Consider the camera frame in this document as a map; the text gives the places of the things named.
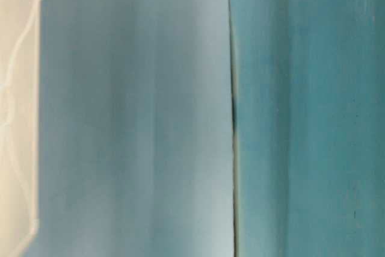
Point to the white plastic case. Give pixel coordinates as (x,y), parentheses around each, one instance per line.
(20,51)

